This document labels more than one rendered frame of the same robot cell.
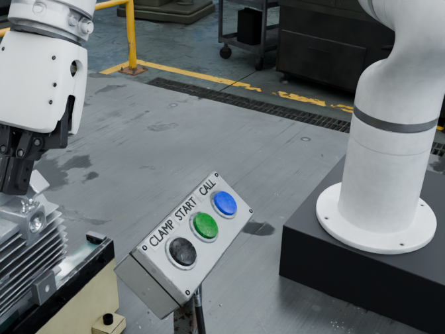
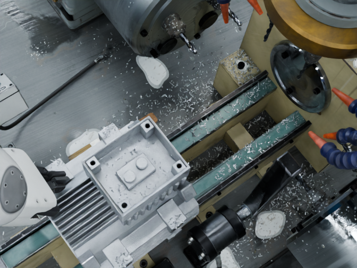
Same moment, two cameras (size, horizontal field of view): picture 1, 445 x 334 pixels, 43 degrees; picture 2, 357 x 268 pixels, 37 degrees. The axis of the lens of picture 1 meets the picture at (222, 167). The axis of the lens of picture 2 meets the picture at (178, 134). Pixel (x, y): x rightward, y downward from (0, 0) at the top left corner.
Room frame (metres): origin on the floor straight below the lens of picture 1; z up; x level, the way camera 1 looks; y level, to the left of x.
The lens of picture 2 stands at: (0.65, 0.44, 1.88)
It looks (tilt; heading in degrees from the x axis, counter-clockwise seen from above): 69 degrees down; 199
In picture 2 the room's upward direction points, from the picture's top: 12 degrees clockwise
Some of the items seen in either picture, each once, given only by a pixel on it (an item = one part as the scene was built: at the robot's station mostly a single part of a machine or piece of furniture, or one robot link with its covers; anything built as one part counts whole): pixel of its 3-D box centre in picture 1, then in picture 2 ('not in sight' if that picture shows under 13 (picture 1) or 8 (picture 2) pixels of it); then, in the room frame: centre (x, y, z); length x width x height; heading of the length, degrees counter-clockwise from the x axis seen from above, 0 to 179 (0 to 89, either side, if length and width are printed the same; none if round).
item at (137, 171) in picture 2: not in sight; (136, 171); (0.45, 0.32, 1.11); 0.12 x 0.11 x 0.07; 157
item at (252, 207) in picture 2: not in sight; (265, 190); (0.38, 0.50, 1.12); 0.04 x 0.03 x 0.26; 156
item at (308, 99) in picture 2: not in sight; (298, 78); (0.13, 0.47, 1.01); 0.15 x 0.02 x 0.15; 66
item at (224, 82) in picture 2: not in sight; (236, 77); (0.10, 0.36, 0.86); 0.07 x 0.06 x 0.12; 66
